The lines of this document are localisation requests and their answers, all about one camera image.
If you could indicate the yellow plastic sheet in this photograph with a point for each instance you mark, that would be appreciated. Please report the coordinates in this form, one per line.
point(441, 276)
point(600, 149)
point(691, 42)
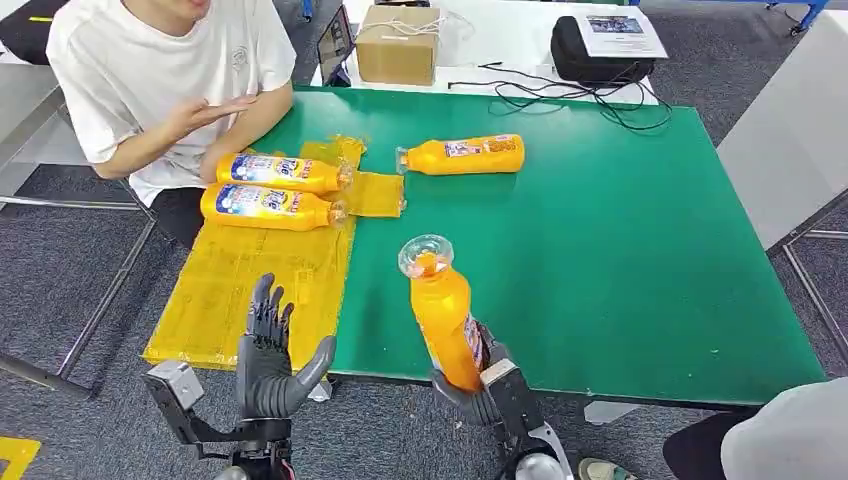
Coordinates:
point(265, 291)

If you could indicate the green table mat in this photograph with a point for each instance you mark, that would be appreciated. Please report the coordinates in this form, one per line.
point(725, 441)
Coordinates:
point(629, 252)

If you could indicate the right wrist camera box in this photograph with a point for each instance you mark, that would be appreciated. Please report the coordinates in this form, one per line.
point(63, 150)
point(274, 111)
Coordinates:
point(513, 397)

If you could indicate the black bag with paper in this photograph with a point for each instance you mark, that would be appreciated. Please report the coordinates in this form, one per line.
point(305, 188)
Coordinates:
point(583, 66)

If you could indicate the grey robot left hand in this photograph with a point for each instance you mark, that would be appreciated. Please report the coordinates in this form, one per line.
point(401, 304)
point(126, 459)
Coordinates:
point(262, 378)

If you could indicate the metal table frame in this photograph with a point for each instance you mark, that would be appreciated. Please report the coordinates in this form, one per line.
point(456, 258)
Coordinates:
point(99, 308)

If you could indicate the yellow floor tape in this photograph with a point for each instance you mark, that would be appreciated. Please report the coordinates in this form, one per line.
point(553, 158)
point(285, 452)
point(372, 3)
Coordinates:
point(16, 454)

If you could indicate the grey table foot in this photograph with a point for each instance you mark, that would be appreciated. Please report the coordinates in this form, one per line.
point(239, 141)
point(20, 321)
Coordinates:
point(609, 412)

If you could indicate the orange detergent bottle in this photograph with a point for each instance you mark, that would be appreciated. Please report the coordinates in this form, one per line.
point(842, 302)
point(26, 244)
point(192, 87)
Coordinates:
point(265, 212)
point(278, 171)
point(444, 318)
point(464, 159)

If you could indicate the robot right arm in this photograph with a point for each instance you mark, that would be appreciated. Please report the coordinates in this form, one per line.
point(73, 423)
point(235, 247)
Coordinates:
point(536, 457)

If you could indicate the grey table with frame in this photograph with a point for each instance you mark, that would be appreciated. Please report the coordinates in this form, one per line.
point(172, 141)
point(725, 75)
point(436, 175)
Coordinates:
point(788, 126)

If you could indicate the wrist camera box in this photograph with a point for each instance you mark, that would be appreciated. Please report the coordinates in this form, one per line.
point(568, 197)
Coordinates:
point(513, 397)
point(175, 387)

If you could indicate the brown cardboard box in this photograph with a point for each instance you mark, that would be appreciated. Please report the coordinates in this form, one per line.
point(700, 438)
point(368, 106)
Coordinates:
point(397, 53)

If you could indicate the printed white paper sheet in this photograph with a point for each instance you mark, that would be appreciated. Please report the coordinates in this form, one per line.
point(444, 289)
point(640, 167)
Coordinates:
point(621, 33)

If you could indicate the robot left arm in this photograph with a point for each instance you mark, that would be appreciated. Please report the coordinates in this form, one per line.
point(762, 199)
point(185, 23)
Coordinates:
point(258, 450)

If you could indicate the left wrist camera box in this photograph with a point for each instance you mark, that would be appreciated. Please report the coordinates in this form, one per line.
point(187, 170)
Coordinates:
point(175, 387)

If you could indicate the person in grey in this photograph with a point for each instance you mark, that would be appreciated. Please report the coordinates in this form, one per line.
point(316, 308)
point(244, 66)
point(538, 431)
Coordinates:
point(788, 430)

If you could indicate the person's left hand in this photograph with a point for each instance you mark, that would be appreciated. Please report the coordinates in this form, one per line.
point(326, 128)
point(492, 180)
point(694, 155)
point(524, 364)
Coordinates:
point(209, 166)

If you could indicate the seated person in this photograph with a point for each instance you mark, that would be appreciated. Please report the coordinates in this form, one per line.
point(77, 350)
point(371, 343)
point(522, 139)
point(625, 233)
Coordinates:
point(146, 60)

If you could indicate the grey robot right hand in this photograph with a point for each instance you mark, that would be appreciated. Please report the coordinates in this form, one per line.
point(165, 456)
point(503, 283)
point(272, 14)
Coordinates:
point(464, 401)

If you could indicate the person's right hand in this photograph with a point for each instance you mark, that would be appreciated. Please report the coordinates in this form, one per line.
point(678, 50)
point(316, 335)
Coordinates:
point(199, 116)

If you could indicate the white table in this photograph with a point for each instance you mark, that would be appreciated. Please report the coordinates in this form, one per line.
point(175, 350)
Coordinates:
point(497, 33)

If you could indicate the blue chair base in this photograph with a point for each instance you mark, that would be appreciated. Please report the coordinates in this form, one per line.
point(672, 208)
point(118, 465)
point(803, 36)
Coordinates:
point(805, 16)

